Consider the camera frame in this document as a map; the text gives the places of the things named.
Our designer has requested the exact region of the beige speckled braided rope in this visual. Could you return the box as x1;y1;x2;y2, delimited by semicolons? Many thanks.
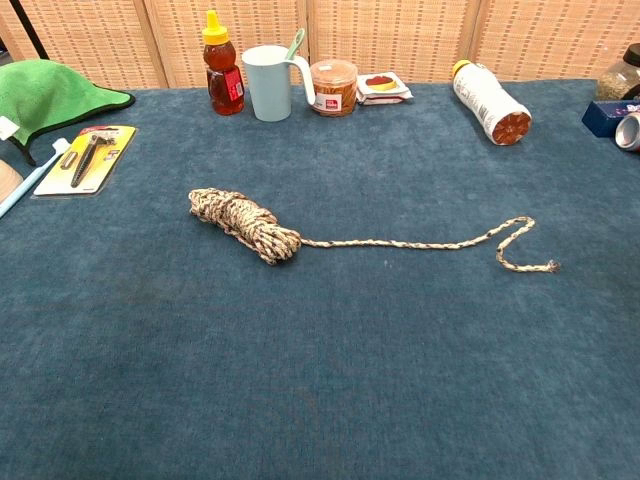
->
188;187;561;275

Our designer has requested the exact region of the razor in yellow card pack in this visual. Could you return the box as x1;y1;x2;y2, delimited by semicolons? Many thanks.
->
32;125;138;198

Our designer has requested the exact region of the blue table cloth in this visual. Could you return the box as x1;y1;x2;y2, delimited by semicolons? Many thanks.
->
0;79;640;480

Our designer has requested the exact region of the clear snack jar red label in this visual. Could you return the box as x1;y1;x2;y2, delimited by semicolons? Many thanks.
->
309;59;360;118

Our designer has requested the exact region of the wrapped cake snack packet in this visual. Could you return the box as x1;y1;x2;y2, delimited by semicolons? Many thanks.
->
355;71;415;107

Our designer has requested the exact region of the honey bear bottle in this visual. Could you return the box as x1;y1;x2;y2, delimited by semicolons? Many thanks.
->
201;9;246;117

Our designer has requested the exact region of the green plastic spoon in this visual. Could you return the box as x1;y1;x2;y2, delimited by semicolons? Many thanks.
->
284;27;306;64

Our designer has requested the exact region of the white drink bottle yellow cap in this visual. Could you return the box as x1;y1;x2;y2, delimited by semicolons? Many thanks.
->
451;59;534;147

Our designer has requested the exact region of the bamboo folding screen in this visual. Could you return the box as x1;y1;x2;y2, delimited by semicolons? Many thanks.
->
0;0;640;90

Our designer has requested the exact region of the light blue toothbrush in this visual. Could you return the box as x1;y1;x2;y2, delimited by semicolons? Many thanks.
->
0;138;72;220

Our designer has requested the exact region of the dark blue carton box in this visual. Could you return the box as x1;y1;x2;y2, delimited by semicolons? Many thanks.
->
581;99;640;140

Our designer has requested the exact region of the green microfibre cloth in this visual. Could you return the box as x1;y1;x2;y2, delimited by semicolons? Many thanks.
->
0;58;137;167

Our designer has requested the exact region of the beige bowl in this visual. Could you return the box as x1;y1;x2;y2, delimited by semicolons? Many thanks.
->
0;159;25;205

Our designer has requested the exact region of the silver drink can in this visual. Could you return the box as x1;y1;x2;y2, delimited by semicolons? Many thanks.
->
614;111;640;153

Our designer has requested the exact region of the glass jar black lid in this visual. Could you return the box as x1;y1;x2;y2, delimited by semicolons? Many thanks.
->
594;43;640;101

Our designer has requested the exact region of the black tripod stand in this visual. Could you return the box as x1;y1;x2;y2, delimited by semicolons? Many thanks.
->
9;0;50;61

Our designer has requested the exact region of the light blue handled cup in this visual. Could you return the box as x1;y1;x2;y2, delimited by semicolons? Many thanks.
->
241;44;317;123

